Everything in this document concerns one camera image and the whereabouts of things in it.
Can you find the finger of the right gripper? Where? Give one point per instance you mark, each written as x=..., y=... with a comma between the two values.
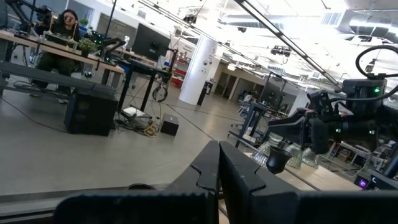
x=289, y=127
x=318, y=104

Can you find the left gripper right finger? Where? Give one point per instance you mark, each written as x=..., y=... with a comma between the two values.
x=248, y=193

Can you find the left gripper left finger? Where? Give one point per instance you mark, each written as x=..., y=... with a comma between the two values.
x=202, y=174

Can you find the medium black candlestick holder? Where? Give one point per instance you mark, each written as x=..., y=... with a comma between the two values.
x=277, y=160

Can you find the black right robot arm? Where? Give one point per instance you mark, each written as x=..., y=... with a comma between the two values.
x=388, y=124

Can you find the black background robot arm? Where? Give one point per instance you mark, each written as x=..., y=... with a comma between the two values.
x=110, y=42
x=18, y=12

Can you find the dark metal cart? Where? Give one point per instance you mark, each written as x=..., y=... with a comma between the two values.
x=252, y=107

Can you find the small black box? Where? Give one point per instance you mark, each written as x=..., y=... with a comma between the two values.
x=169, y=125

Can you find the white flat device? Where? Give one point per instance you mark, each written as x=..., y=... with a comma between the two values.
x=133, y=111

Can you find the red storage shelf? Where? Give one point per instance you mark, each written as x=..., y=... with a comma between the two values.
x=177, y=79

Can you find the white round pillar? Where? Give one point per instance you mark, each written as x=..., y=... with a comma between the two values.
x=199, y=71

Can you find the black standing desk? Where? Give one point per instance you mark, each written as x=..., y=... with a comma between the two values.
x=141, y=66

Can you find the black computer tower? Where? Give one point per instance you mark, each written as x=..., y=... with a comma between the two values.
x=90, y=113

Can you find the black computer monitor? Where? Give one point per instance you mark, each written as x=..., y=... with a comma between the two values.
x=149, y=40

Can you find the small potted plant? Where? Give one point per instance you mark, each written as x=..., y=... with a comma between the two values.
x=87, y=45

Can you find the person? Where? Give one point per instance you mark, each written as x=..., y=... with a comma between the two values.
x=62, y=62

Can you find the wooden workbench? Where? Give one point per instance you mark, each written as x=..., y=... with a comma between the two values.
x=46, y=75

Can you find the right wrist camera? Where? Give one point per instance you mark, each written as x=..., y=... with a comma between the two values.
x=363, y=96

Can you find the long ceiling light rail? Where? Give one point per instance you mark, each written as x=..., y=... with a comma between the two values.
x=280, y=33

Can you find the black pedestal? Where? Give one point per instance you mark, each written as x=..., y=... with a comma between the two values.
x=203, y=93

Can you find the silver air duct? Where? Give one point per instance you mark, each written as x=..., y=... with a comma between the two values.
x=373, y=28

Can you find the black aluminium table rail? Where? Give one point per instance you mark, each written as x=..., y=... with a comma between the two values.
x=28, y=207

